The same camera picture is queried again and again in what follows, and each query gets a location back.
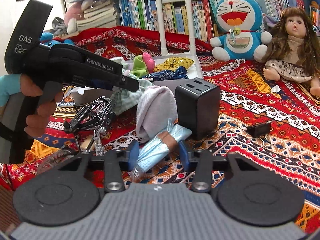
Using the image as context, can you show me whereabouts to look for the light blue face mask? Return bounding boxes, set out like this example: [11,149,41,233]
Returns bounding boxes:
[129,119,192,181]

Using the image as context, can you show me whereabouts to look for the green checkered cloth scrunchie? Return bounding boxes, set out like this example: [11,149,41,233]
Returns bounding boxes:
[111,79,152,115]

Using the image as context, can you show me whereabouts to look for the navy patterned scrunchie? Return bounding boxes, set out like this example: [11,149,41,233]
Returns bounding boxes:
[142,67,188,81]

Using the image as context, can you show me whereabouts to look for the green and pink scrunchie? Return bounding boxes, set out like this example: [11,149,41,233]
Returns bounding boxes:
[131,52,155,78]

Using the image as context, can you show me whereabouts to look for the gold sequin cloth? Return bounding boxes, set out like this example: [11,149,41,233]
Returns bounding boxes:
[153,57,194,72]

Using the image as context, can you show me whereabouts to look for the person's left hand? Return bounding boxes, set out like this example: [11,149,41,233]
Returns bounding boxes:
[19,74,65,138]

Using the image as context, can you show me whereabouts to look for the blue round plush toy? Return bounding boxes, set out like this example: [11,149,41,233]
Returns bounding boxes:
[40,33,75,47]

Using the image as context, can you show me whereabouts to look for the grey crumpled cloth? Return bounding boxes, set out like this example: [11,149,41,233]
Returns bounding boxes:
[52,17,67,36]

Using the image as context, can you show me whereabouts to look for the miniature metal bicycle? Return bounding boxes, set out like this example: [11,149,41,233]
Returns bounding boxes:
[37,96,114,174]

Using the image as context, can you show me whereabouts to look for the black power adapter cube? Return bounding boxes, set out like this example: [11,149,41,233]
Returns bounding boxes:
[175,78,221,140]

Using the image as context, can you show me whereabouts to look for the pink and white plush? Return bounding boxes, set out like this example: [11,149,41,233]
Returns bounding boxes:
[64,0,93,34]

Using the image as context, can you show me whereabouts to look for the red patterned blanket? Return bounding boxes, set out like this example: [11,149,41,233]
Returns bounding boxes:
[0,26,320,234]

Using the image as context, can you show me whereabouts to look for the small black clip device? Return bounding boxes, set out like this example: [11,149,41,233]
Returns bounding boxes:
[246,120,273,138]

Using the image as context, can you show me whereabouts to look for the stack of lying books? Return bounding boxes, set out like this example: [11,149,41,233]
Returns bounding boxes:
[61,0,122,40]

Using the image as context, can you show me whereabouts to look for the white shallow cardboard tray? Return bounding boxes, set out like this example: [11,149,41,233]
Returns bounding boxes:
[71,51,205,106]

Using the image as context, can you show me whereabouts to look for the row of standing books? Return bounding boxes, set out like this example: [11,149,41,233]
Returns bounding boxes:
[119,0,319,42]

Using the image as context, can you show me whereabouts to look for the brown-haired baby doll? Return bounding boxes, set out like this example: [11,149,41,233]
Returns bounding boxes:
[263,7,319,96]

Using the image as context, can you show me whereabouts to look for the Doraemon plush toy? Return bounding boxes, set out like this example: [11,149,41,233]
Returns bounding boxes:
[210,0,272,62]

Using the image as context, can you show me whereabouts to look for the white PVC pipe frame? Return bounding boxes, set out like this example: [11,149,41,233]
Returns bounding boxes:
[155,0,196,57]

